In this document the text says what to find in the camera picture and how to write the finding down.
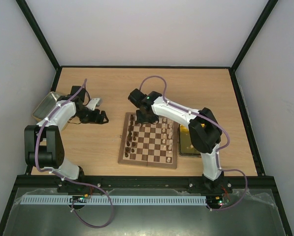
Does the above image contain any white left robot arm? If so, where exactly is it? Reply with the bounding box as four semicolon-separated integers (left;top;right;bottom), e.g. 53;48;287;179
24;85;109;180

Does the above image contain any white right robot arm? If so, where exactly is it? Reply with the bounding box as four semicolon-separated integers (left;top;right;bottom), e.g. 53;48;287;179
128;88;223;193

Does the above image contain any wooden chess board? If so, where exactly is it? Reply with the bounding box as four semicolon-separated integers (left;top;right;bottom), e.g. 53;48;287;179
118;112;179;169

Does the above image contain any silver metal tray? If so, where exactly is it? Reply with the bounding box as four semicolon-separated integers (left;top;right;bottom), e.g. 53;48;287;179
32;91;61;122

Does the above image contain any gold metal tin tray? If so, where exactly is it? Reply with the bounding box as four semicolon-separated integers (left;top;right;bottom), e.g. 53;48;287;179
178;125;201;158

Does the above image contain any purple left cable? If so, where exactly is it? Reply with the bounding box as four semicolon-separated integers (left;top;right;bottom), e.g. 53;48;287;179
34;78;114;229

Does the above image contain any white slotted cable duct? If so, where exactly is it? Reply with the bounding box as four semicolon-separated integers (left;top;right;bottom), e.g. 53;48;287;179
21;195;206;206

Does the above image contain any black frame rail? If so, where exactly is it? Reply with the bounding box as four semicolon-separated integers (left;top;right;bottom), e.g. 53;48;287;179
13;174;278;195

